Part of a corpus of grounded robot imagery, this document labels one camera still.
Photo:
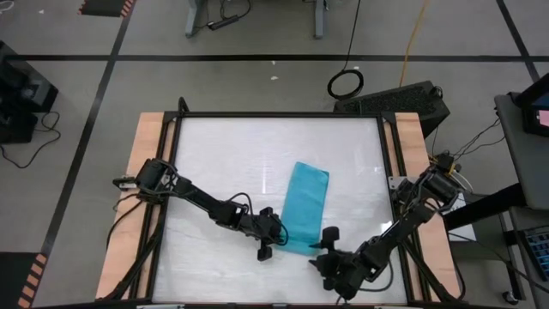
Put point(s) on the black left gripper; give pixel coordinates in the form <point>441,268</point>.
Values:
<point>266,229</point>

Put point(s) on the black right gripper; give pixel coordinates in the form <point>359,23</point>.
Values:
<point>343,266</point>

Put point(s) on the light blue microfibre towel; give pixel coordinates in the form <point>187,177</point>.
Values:
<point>306,201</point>

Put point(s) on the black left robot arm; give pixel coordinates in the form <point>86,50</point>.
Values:
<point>201,199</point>

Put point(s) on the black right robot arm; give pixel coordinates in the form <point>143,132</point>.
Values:
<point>407,219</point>

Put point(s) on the light wooden board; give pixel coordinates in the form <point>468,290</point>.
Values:
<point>146,133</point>
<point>409,141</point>

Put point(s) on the white sheet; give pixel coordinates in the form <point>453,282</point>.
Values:
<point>465,223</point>

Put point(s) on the black cart base bar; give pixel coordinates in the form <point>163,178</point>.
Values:
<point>484,206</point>

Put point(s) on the black laptop blue keys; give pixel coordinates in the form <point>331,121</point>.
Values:
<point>538,253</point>

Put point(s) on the grey desk leg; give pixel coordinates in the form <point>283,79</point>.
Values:
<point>192,21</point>
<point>319,21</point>

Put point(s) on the black power strip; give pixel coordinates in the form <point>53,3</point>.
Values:
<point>223,22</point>

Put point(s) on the grey cart top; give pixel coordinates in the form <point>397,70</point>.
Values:
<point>521,159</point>

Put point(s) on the black laptop pink screen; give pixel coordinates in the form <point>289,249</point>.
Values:
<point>534,116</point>

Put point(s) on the black mat orange striped edge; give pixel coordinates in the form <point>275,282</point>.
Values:
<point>105,7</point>
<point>17,274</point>

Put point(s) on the black equipment block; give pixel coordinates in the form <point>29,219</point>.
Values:
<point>21,94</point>

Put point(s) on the silver metal bracket plate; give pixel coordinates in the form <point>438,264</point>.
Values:
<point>394,182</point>

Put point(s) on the black metal table frame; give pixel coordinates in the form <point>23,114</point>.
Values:
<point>279,114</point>

